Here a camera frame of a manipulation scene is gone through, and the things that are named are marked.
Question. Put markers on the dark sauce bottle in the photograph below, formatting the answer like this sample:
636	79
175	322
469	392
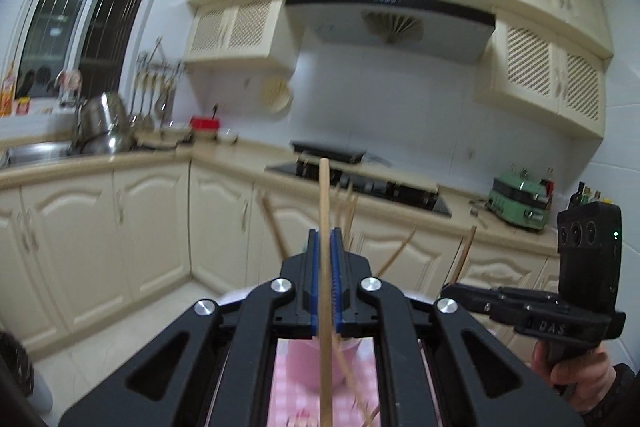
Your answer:
549	189

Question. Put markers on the red container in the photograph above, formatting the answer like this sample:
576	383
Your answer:
205	124

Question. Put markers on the green electric cooker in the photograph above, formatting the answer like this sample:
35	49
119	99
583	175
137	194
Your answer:
517	204

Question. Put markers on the pink checked tablecloth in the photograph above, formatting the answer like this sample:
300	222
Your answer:
295	409

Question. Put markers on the small red jar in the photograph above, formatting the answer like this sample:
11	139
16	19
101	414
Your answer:
23	106

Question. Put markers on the pink cup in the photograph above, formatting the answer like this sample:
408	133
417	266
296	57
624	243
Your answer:
300	362

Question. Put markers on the bundle of wooden chopsticks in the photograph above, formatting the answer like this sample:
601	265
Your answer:
274	227

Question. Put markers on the orange seasoning packet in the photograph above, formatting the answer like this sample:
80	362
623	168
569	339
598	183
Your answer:
7	92

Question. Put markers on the steel sink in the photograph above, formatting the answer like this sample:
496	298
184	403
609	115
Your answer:
35	154

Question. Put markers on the single wooden chopstick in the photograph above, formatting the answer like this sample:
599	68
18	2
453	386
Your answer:
462	257
325	207

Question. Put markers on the black mesh wastebasket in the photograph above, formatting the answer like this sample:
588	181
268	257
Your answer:
17	367

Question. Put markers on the steel pan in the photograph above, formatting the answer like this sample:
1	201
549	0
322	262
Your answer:
107	144

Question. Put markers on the black gas stove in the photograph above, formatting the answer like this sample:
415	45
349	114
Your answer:
400	199

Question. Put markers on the cream base cabinets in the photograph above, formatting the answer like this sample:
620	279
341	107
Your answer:
150	227

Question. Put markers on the steel pot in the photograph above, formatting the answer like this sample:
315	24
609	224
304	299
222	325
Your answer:
102	117

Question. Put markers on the cream lattice door cabinet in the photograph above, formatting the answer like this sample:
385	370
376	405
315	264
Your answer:
545	72
235	32

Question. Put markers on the set of hanging steel utensils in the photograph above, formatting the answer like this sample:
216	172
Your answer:
152	99

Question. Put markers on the wall utensil rail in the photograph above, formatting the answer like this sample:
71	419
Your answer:
160	64

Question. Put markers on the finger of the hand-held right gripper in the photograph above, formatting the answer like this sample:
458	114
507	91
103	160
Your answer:
500	298
502	316

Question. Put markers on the sliding window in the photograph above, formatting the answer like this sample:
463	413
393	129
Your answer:
60	7

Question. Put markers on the faucet with cloth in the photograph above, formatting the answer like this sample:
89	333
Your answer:
69	84

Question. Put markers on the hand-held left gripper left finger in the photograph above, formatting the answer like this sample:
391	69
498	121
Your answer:
313	287

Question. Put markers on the person's right hand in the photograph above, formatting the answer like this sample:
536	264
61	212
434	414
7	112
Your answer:
582	382

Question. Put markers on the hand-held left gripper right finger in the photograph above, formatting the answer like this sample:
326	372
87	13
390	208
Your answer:
337	287

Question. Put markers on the person's right forearm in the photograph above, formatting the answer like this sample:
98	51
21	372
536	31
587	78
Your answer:
622	399

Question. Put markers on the round bamboo steamer mat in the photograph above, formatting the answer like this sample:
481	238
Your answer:
276	94

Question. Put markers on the white bowl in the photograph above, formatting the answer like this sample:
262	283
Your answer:
229	138
206	135

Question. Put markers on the black induction cooker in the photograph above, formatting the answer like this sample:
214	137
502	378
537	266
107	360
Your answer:
327	151

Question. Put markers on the cluster of dark bottles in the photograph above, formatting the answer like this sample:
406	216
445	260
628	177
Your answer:
587	196

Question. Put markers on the black range hood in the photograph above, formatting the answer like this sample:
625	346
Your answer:
390	7

